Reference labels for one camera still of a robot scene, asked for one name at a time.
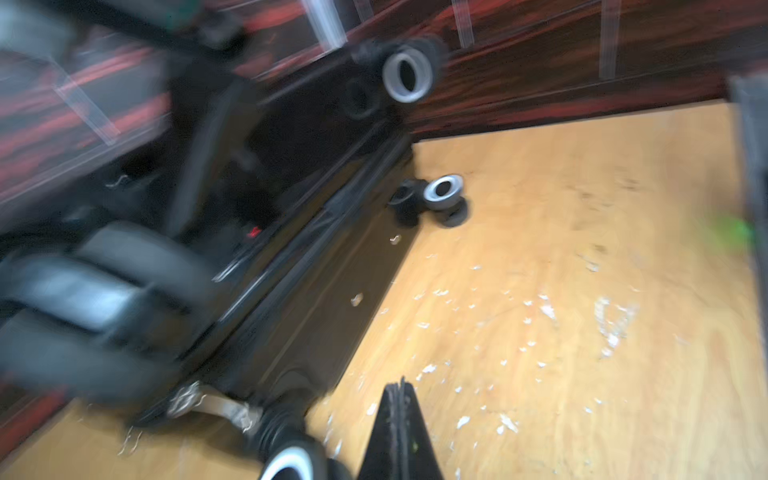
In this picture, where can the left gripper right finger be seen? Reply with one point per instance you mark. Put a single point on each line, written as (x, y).
(418, 460)

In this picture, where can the black white space suitcase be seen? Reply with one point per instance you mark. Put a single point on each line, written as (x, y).
(228, 270)

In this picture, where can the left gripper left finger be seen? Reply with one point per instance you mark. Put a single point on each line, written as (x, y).
(383, 458)

